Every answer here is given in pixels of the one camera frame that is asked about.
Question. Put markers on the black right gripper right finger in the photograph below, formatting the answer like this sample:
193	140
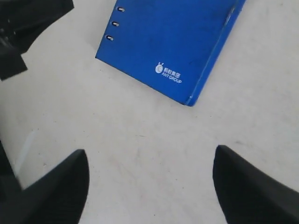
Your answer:
249	196

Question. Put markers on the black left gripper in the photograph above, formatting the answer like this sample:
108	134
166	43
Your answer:
21	22

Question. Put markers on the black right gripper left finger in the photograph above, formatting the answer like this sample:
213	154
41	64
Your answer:
58	197

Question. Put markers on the blue ring binder notebook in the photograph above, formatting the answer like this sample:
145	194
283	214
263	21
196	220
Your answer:
169	45

